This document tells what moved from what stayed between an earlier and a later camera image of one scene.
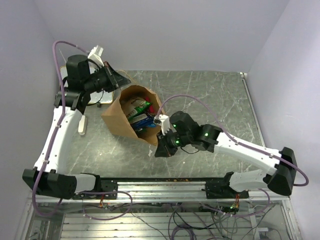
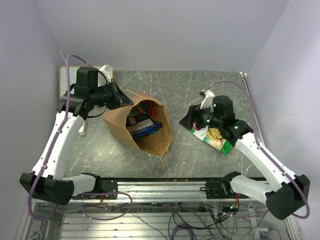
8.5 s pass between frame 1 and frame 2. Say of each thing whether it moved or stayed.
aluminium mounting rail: stayed
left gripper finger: moved
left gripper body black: moved
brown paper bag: moved
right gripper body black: moved
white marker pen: stayed
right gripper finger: moved
